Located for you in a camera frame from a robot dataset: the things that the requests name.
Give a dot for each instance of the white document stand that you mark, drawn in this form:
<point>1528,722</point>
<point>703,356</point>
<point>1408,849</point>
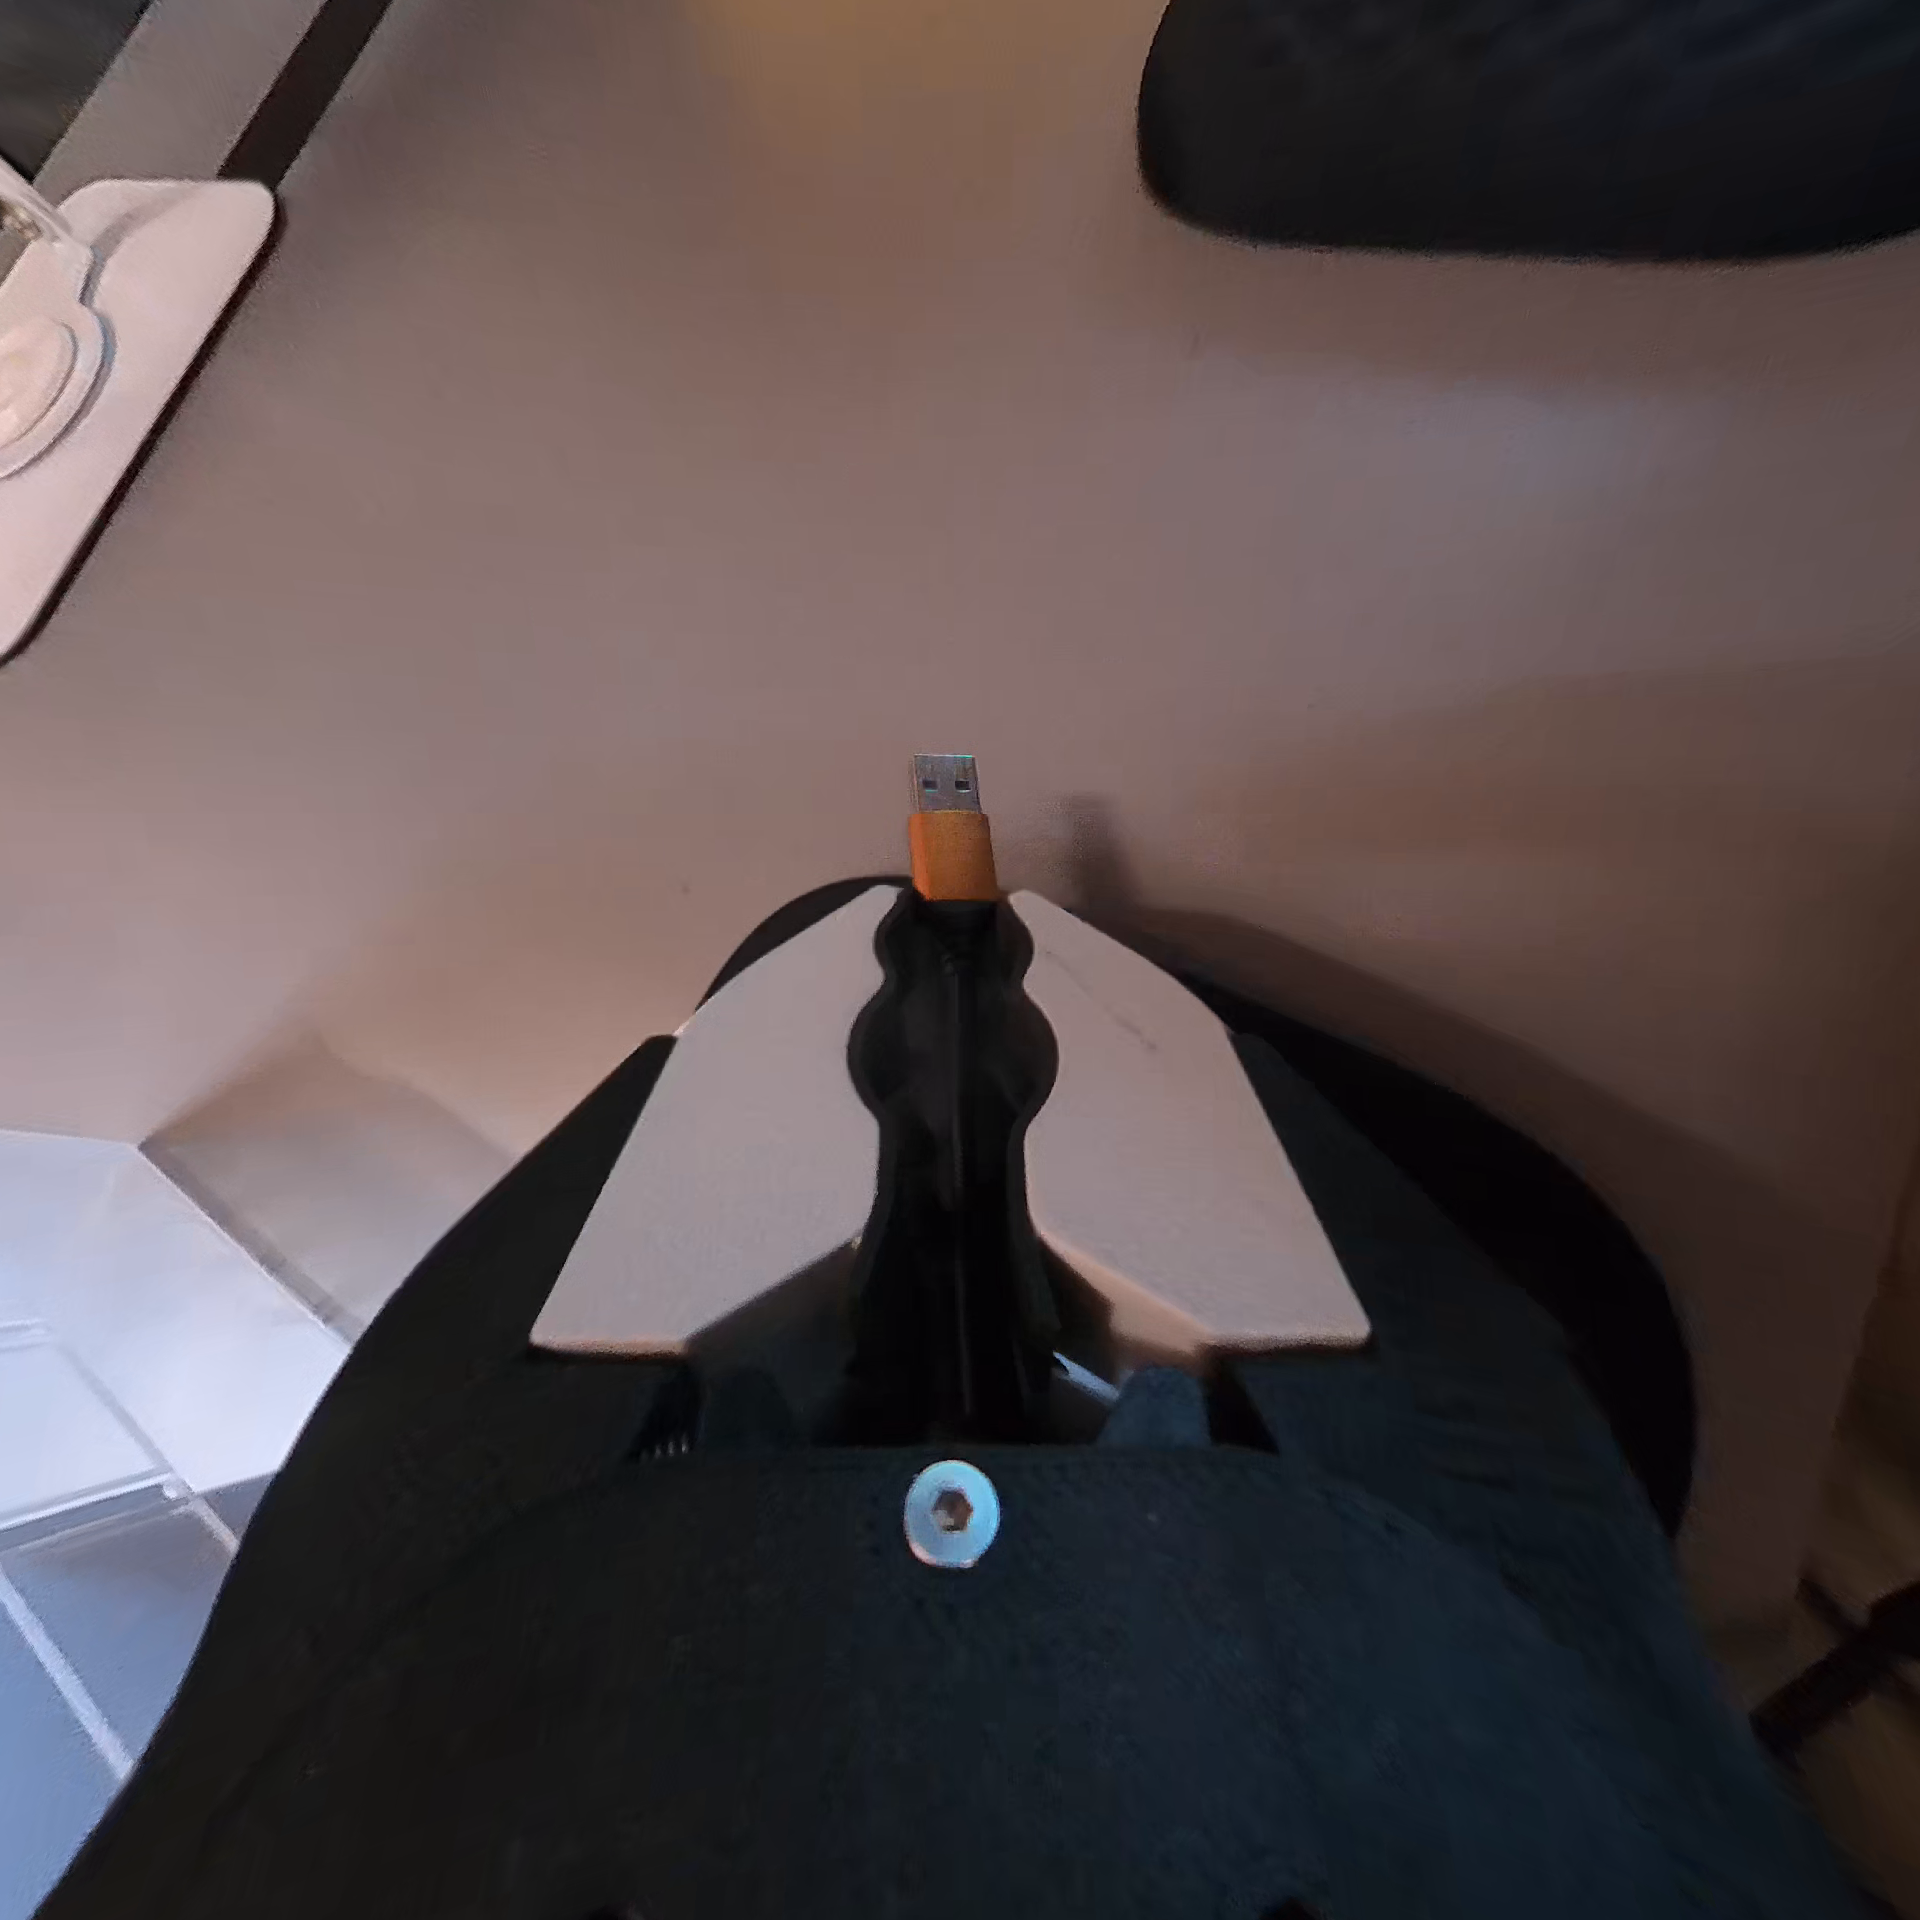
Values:
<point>166,329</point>

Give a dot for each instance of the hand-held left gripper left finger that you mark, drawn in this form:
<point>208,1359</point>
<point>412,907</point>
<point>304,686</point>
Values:
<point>704,1171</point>

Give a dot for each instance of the clear acrylic box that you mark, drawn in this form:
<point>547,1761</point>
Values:
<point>135,1350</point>

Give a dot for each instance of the black wrist rest pad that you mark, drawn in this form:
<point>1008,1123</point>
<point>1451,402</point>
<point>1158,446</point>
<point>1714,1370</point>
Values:
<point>1531,120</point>

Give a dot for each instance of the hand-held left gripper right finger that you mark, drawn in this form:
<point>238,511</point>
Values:
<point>1184,1171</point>

